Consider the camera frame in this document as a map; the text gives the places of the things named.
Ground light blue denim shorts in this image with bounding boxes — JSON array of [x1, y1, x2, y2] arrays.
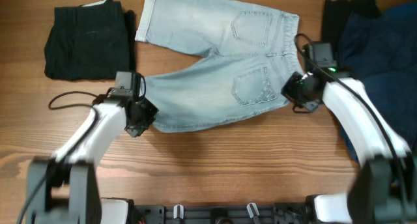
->
[[136, 0, 302, 133]]

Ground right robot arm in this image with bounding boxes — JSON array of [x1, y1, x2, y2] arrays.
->
[[281, 42, 416, 223]]

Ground folded black shorts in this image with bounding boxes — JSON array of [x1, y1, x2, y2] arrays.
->
[[44, 0, 136, 81]]

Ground dark blue garment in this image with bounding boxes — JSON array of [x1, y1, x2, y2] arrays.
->
[[336, 1, 416, 150]]

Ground black garment under pile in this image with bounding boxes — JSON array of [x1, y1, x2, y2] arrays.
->
[[321, 0, 382, 53]]

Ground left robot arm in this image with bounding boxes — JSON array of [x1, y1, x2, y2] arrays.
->
[[17, 72, 158, 224]]

